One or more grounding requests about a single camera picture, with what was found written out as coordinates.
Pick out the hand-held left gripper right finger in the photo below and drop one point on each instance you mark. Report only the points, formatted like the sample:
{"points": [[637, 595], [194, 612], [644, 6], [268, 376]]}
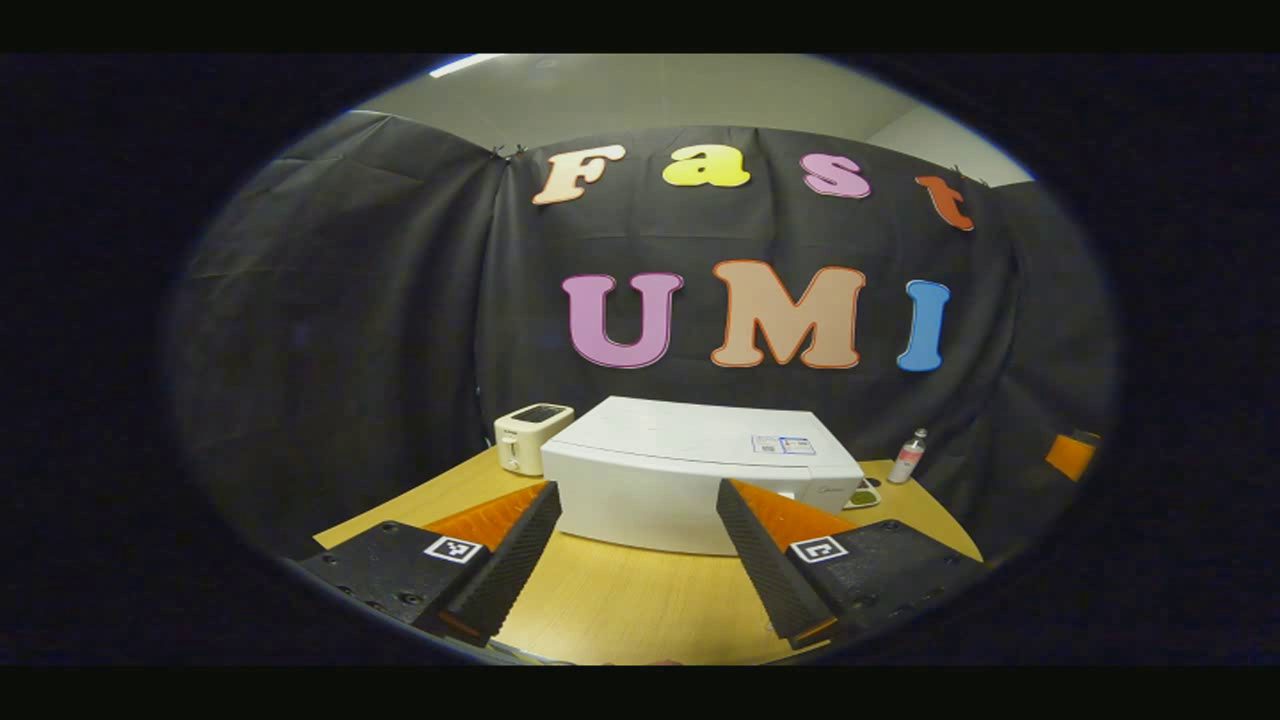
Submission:
{"points": [[765, 570]]}

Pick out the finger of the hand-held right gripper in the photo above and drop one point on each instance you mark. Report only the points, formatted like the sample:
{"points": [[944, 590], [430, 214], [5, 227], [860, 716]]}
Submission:
{"points": [[1070, 457]]}

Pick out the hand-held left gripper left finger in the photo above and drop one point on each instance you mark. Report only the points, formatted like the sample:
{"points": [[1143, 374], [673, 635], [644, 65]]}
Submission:
{"points": [[510, 570]]}

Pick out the white microwave oven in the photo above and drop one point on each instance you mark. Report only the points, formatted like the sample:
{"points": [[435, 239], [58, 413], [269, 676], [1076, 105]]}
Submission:
{"points": [[650, 500]]}

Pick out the white divided plate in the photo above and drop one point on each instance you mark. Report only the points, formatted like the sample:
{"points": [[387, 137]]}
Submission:
{"points": [[863, 497]]}

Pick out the white toaster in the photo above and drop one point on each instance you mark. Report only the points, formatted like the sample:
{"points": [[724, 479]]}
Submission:
{"points": [[530, 445]]}

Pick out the clear bottle with pink label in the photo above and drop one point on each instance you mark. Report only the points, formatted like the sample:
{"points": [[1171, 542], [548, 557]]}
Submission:
{"points": [[907, 462]]}

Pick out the black backdrop cloth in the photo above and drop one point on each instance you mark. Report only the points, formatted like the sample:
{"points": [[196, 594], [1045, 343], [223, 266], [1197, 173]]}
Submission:
{"points": [[350, 300]]}

